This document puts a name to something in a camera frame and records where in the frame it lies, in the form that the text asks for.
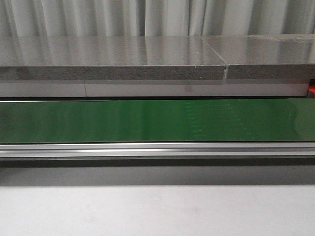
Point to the grey stone slab left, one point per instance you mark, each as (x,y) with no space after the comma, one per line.
(108,58)

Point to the grey stone slab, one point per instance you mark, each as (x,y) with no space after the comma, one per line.
(108,58)
(282,56)

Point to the white base panel under slab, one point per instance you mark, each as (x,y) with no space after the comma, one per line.
(154,88)

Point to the green conveyor belt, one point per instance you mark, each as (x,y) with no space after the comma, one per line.
(210,120)

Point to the grey stone slab right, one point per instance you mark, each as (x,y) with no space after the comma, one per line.
(282,56)

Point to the red plastic tray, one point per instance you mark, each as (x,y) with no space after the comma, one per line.
(311,91)

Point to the white curtain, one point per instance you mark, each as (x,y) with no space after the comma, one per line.
(155,17)

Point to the aluminium conveyor frame rail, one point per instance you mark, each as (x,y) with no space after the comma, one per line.
(148,153)

